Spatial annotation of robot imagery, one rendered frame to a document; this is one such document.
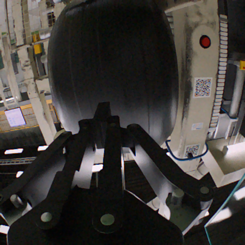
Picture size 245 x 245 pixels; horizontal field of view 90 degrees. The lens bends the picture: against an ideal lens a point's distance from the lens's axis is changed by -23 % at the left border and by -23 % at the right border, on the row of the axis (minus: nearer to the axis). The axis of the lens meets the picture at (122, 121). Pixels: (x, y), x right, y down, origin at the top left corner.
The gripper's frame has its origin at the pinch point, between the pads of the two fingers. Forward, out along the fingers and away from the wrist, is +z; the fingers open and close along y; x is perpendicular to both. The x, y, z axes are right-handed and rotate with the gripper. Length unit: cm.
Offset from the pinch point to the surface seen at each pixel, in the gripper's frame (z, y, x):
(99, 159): 64, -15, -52
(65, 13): 18.8, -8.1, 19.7
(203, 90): 31.2, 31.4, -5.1
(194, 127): 33.4, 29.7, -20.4
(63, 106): 12.9, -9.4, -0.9
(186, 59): 30.6, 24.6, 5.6
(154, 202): 81, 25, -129
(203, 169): 72, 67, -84
